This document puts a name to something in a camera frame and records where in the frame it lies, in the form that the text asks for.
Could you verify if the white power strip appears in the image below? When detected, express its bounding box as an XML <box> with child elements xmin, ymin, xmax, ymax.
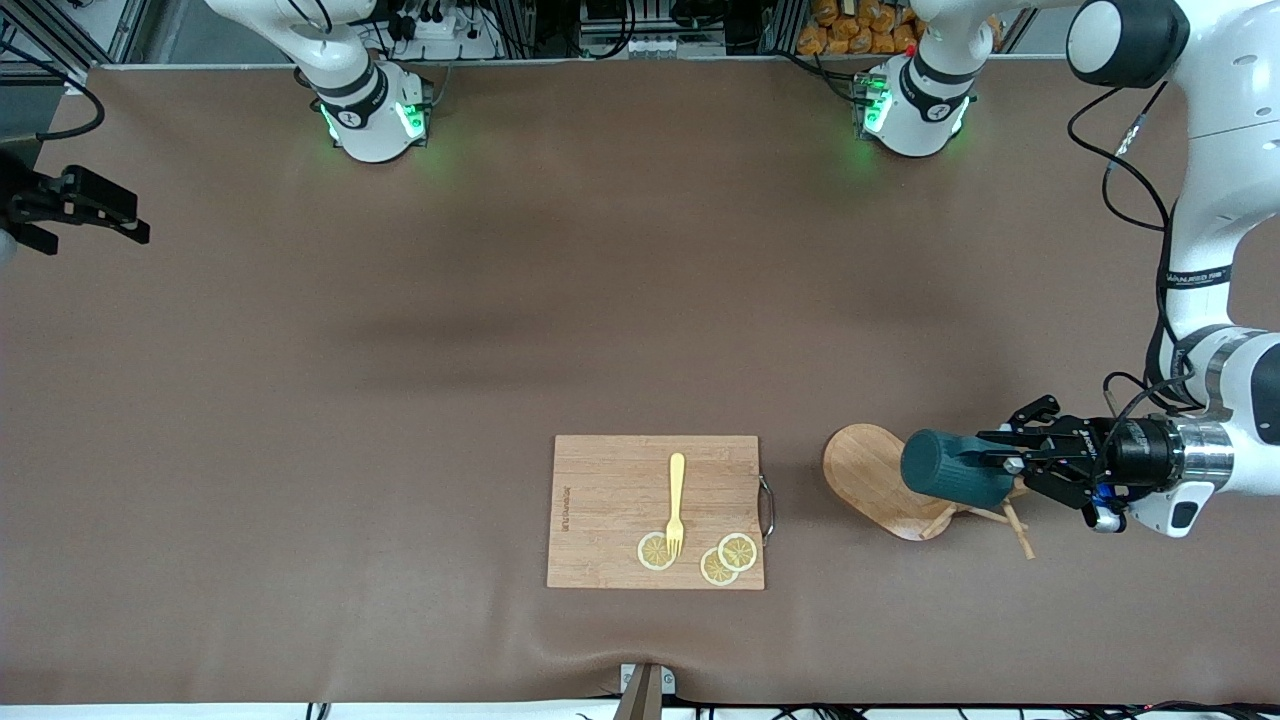
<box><xmin>385</xmin><ymin>5</ymin><xmax>501</xmax><ymax>59</ymax></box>

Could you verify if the grey electronics box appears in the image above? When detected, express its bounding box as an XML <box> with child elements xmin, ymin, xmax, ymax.
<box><xmin>580</xmin><ymin>0</ymin><xmax>729</xmax><ymax>59</ymax></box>

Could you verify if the bamboo cutting board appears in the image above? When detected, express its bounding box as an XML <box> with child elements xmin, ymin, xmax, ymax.
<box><xmin>546</xmin><ymin>434</ymin><xmax>776</xmax><ymax>591</ymax></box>

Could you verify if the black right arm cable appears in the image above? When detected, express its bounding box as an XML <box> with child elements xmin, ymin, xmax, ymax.
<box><xmin>0</xmin><ymin>40</ymin><xmax>107</xmax><ymax>144</ymax></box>

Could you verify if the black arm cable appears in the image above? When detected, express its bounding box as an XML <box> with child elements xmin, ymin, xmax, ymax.
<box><xmin>1067</xmin><ymin>80</ymin><xmax>1217</xmax><ymax>423</ymax></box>
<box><xmin>0</xmin><ymin>40</ymin><xmax>107</xmax><ymax>144</ymax></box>

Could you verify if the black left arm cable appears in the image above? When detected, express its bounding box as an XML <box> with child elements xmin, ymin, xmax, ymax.
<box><xmin>1067</xmin><ymin>80</ymin><xmax>1217</xmax><ymax>423</ymax></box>

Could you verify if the metal table edge bracket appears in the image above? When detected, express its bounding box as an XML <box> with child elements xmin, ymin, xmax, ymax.
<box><xmin>612</xmin><ymin>662</ymin><xmax>676</xmax><ymax>720</ymax></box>

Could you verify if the teal cup with yellow inside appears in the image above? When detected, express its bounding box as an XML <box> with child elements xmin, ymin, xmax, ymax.
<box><xmin>900</xmin><ymin>429</ymin><xmax>1016</xmax><ymax>509</ymax></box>

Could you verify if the yellow plastic fork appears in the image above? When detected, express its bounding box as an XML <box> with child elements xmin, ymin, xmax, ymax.
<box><xmin>665</xmin><ymin>452</ymin><xmax>688</xmax><ymax>559</ymax></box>

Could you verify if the aluminium frame post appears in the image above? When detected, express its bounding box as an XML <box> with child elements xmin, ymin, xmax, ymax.
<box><xmin>0</xmin><ymin>0</ymin><xmax>151</xmax><ymax>86</ymax></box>

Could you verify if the wooden mug tree rack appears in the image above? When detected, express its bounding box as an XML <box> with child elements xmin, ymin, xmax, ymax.
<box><xmin>822</xmin><ymin>423</ymin><xmax>1037</xmax><ymax>561</ymax></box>

